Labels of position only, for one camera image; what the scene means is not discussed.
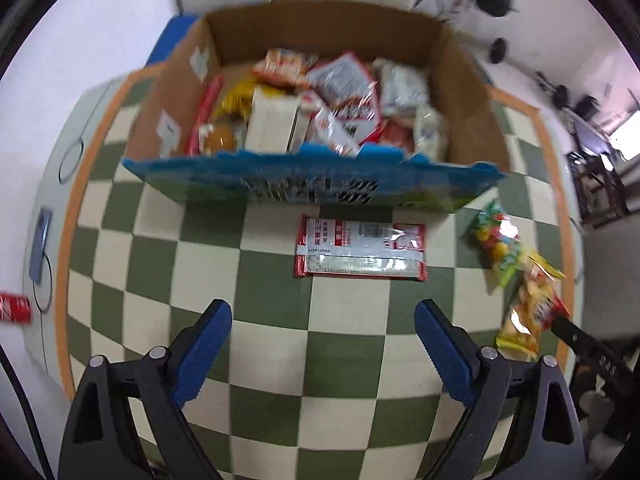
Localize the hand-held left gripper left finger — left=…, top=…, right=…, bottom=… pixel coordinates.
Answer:
left=57, top=299, right=233, bottom=480

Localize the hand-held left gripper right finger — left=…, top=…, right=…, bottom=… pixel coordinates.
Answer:
left=414, top=299, right=588, bottom=480

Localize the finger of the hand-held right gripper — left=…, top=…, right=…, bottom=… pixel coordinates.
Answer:
left=550, top=315, right=597, bottom=357

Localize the yellow biscuit bag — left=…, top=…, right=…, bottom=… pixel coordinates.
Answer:
left=496, top=250, right=571, bottom=363

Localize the blue green cardboard box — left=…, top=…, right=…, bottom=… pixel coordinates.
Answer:
left=122, top=1, right=512, bottom=213

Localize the dark red clear packet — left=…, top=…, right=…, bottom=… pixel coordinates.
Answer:
left=375, top=117, right=416, bottom=153

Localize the red sausage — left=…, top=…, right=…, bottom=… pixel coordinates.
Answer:
left=185, top=76, right=223, bottom=156

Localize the white snack packet black print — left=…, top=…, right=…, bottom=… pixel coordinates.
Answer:
left=374, top=58, right=431, bottom=121

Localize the silver red snack packet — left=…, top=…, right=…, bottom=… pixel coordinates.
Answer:
left=306, top=52, right=378, bottom=106

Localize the orange foil snack packet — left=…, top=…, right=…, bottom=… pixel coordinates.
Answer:
left=252, top=49, right=321, bottom=88

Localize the green white checkered tablecloth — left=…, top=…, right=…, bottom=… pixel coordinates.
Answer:
left=55, top=65, right=583, bottom=480

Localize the colourful candy bag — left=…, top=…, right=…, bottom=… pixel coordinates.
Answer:
left=467, top=199, right=526, bottom=288

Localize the dark wooden chair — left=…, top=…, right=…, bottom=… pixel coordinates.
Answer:
left=567, top=150, right=628, bottom=228

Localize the red drink can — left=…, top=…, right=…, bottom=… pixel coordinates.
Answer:
left=0, top=291, right=35, bottom=325

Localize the blue phone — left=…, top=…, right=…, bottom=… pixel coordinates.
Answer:
left=29, top=207, right=53, bottom=282

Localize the orange jelly cup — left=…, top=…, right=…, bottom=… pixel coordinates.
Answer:
left=200, top=115, right=238, bottom=153

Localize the small white bag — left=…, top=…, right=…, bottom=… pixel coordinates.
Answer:
left=414, top=105, right=448, bottom=161

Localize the white carton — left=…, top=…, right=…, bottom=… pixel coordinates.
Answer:
left=245, top=85, right=301, bottom=153

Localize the clear red white packet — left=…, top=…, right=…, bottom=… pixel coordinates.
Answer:
left=312, top=95, right=381, bottom=156

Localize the yellow snack packet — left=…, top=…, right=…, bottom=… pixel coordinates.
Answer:
left=215, top=77, right=256, bottom=121

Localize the black cable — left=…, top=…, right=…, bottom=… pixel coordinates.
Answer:
left=30, top=254, right=55, bottom=313

